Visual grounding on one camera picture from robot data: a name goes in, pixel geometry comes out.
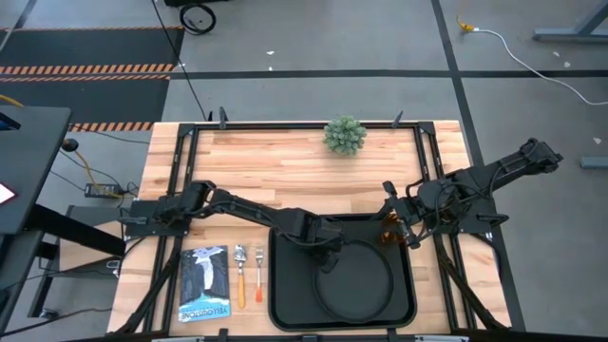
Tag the black metal rig frame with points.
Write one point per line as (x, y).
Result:
(285, 126)

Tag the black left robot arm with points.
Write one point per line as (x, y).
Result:
(247, 209)

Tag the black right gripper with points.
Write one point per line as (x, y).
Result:
(411, 206)

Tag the amber ribbed plastic cup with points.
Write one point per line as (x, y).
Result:
(390, 229)

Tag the black power adapter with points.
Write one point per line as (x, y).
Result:
(100, 190)

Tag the grey table leg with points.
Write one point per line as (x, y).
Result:
(575, 31)

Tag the black desk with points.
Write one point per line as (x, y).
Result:
(28, 161)

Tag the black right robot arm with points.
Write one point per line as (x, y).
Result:
(513, 164)

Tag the black round knob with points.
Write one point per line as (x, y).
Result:
(70, 145)

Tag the black plastic tray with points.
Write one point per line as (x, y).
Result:
(290, 285)

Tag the black round plate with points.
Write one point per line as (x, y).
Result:
(356, 285)

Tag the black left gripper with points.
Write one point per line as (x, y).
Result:
(325, 235)

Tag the Yellowstone picture book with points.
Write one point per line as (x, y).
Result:
(204, 285)

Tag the green plant in white pot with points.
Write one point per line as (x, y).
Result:
(345, 135)

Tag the grey table foot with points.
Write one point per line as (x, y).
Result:
(594, 162)

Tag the yellow plug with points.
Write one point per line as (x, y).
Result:
(464, 24)

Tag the black mat with hazard stripes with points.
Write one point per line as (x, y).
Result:
(85, 52)

